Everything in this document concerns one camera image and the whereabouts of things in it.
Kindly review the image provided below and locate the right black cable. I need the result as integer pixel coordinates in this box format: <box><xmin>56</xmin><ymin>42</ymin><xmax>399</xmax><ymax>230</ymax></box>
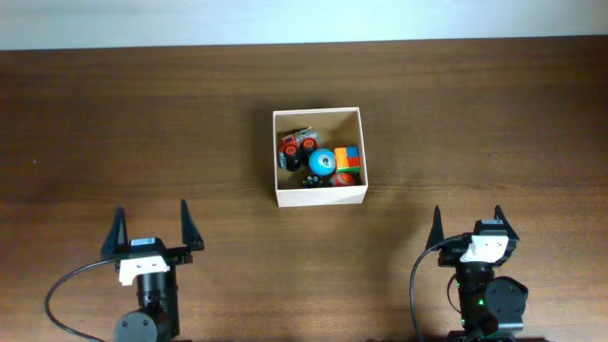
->
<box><xmin>408</xmin><ymin>235</ymin><xmax>471</xmax><ymax>342</ymax></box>

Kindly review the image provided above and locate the black round cap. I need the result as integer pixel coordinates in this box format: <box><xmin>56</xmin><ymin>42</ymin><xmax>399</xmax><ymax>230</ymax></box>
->
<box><xmin>301</xmin><ymin>175</ymin><xmax>325</xmax><ymax>189</ymax></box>

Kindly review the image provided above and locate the red ball with face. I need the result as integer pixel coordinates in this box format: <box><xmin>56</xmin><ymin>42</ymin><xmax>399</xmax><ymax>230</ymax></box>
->
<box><xmin>329</xmin><ymin>173</ymin><xmax>356</xmax><ymax>187</ymax></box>

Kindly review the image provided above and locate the white cardboard box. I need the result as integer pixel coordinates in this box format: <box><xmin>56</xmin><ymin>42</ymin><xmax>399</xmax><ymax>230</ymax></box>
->
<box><xmin>273</xmin><ymin>107</ymin><xmax>368</xmax><ymax>207</ymax></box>

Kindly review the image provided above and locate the red toy fire truck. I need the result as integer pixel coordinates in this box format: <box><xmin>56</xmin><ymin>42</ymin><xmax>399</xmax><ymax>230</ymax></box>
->
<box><xmin>277</xmin><ymin>127</ymin><xmax>320</xmax><ymax>172</ymax></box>

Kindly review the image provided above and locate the black cable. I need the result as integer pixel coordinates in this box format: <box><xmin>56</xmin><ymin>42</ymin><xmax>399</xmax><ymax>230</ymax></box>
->
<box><xmin>45</xmin><ymin>258</ymin><xmax>120</xmax><ymax>342</ymax></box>
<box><xmin>408</xmin><ymin>235</ymin><xmax>471</xmax><ymax>342</ymax></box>

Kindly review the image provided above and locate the left black cable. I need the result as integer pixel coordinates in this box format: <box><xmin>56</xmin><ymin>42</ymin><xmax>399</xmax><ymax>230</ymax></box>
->
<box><xmin>45</xmin><ymin>258</ymin><xmax>120</xmax><ymax>342</ymax></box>

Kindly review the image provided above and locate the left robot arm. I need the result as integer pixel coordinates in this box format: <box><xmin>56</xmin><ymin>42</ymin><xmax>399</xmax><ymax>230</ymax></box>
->
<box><xmin>101</xmin><ymin>199</ymin><xmax>204</xmax><ymax>342</ymax></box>

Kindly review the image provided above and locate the multicolour puzzle cube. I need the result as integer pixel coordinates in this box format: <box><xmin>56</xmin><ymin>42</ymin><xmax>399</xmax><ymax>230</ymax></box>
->
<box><xmin>333</xmin><ymin>145</ymin><xmax>361</xmax><ymax>174</ymax></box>

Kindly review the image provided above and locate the blue ball with face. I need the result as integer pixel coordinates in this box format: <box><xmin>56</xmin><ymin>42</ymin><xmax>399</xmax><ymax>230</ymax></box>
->
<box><xmin>309</xmin><ymin>148</ymin><xmax>336</xmax><ymax>177</ymax></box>

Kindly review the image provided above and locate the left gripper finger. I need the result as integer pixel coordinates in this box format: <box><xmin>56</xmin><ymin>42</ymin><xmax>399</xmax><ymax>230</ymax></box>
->
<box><xmin>180</xmin><ymin>199</ymin><xmax>204</xmax><ymax>251</ymax></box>
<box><xmin>101</xmin><ymin>207</ymin><xmax>129</xmax><ymax>259</ymax></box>

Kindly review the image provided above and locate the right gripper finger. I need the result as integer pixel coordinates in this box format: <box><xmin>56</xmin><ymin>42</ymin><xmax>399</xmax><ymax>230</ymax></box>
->
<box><xmin>494</xmin><ymin>205</ymin><xmax>520</xmax><ymax>240</ymax></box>
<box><xmin>426</xmin><ymin>205</ymin><xmax>445</xmax><ymax>251</ymax></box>

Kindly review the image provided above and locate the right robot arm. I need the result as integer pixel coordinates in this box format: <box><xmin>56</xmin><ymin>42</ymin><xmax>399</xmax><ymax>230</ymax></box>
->
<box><xmin>426</xmin><ymin>206</ymin><xmax>528</xmax><ymax>342</ymax></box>

